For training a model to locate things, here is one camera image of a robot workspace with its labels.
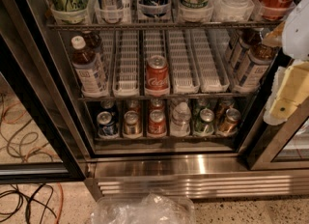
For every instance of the left glass fridge door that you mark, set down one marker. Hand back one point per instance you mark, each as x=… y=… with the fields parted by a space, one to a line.
x=35 y=63

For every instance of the clear plastic bin with bag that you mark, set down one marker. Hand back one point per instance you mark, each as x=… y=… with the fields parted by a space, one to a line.
x=150 y=209

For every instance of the red coca-cola can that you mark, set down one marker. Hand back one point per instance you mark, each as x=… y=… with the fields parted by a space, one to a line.
x=157 y=123
x=156 y=104

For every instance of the white empty shelf tray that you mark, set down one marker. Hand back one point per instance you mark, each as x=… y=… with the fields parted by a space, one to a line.
x=213 y=77
x=126 y=65
x=182 y=66

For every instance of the blue Pepsi can front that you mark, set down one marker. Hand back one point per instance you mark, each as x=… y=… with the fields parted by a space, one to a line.
x=106 y=124

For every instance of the brown tea bottle left front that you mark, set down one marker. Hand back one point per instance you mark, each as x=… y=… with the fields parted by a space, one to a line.
x=89 y=68

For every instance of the gold soda can rear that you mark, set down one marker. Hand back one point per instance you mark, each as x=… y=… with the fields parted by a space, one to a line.
x=224 y=104

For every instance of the green soda can front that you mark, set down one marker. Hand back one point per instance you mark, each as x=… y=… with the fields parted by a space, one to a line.
x=203 y=125

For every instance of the brown tea bottle right front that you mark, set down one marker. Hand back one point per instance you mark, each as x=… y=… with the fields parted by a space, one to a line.
x=255 y=64

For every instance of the red Coca-Cola can middle shelf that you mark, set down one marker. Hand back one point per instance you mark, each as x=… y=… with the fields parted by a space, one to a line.
x=157 y=73

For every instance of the brown soda can front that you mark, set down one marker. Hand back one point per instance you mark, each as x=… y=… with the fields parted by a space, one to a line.
x=132 y=123

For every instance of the middle wire shelf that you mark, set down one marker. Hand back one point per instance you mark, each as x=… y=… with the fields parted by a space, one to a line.
x=211 y=95

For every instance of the right glass fridge door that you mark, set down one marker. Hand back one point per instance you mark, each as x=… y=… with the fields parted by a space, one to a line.
x=267 y=147

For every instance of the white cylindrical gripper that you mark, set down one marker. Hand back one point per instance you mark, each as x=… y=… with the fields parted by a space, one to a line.
x=297 y=30

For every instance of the brown soda can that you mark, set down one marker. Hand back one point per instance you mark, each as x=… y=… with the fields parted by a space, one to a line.
x=132 y=123
x=133 y=105

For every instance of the clear water bottle front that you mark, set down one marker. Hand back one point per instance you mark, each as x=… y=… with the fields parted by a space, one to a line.
x=180 y=120

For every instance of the wire shelf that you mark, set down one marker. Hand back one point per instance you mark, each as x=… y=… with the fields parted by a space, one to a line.
x=162 y=26
x=211 y=95

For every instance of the brown tea bottle right rear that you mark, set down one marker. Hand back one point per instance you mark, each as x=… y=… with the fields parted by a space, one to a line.
x=239 y=43

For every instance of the top wire shelf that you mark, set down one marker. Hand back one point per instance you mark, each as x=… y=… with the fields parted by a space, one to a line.
x=162 y=26

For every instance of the brown tea bottle left rear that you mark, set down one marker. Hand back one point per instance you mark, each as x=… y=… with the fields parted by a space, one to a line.
x=94 y=41

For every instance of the brown soda can rear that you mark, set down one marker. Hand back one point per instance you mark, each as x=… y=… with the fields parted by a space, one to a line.
x=133 y=105

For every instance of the red Coca-Cola can bottom rear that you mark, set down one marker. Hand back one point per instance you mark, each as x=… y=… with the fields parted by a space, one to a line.
x=156 y=104

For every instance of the gold soda can front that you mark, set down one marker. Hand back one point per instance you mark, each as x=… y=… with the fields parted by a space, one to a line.
x=230 y=122

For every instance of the glass fridge door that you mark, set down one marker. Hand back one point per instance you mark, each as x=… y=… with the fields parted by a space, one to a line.
x=267 y=147
x=35 y=63

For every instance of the red Coca-Cola can bottom front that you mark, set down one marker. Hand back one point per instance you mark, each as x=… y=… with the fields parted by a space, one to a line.
x=157 y=123

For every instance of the blue pepsi can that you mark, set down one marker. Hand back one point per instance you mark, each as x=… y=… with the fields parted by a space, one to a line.
x=109 y=106
x=106 y=124

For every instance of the green soda can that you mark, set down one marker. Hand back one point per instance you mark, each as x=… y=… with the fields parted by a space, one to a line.
x=203 y=125
x=199 y=104

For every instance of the green soda can rear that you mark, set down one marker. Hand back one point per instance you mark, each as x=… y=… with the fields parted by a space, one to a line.
x=199 y=104

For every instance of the brown tea bottle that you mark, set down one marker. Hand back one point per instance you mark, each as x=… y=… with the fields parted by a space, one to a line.
x=94 y=41
x=239 y=43
x=89 y=68
x=255 y=64

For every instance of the gold soda can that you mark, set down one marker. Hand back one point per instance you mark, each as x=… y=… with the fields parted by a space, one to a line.
x=224 y=104
x=230 y=122

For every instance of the clear water bottle rear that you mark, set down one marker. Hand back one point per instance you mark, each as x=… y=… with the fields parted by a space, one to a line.
x=175 y=101

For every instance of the blue Pepsi can rear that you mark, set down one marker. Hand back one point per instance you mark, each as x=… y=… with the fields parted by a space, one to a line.
x=109 y=106

